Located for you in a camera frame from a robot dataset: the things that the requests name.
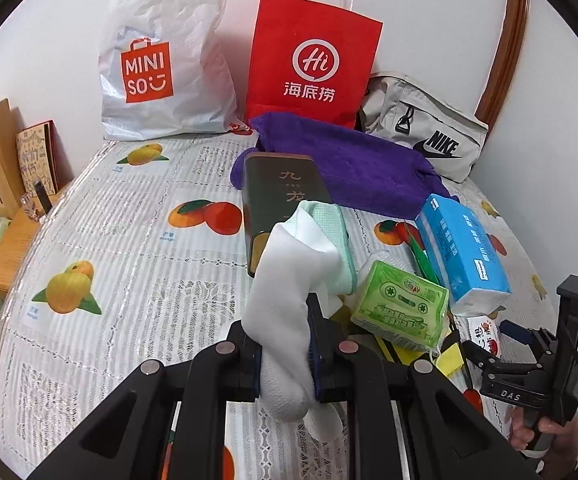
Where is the blue tissue pack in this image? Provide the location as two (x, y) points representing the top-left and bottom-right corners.
(416, 194), (510, 316)

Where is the yellow sponge cloth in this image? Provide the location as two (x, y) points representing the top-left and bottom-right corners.
(331, 306), (464, 377)

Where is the green tissue pack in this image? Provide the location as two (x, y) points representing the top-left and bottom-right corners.
(351, 260), (449, 352)

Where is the white sock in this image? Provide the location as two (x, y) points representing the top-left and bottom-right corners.
(241, 200), (356, 442)

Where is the green wet wipe sachet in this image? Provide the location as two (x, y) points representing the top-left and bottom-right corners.
(405, 224), (441, 285)

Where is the right hand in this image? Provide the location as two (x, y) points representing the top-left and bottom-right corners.
(508, 406), (578, 479)

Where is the small red white packet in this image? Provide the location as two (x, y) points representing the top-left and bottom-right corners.
(455, 315), (502, 358)

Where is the dark green tea tin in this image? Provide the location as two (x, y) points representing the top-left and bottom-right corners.
(241, 152), (331, 278)

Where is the purple towel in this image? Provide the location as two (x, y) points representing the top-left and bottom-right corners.
(230, 112), (454, 220)

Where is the wooden nightstand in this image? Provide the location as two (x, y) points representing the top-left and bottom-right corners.
(0, 209), (40, 299)

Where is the grey Nike bag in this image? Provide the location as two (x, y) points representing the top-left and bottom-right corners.
(362, 74), (488, 183)

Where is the white Miniso plastic bag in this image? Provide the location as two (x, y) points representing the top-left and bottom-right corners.
(98, 0), (239, 141)

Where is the red paper shopping bag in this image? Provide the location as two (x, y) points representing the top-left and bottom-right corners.
(244, 0), (382, 128)

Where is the wooden door frame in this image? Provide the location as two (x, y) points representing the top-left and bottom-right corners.
(475, 0), (530, 132)

